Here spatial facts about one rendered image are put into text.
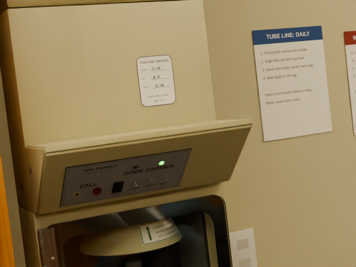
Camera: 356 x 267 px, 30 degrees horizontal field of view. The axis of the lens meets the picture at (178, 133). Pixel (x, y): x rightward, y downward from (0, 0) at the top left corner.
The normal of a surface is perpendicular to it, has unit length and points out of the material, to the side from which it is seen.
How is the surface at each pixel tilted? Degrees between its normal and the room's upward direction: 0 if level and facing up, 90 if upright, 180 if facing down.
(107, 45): 90
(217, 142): 135
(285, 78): 90
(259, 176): 90
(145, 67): 90
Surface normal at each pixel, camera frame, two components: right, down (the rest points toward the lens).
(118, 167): 0.38, 0.70
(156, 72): 0.42, 0.00
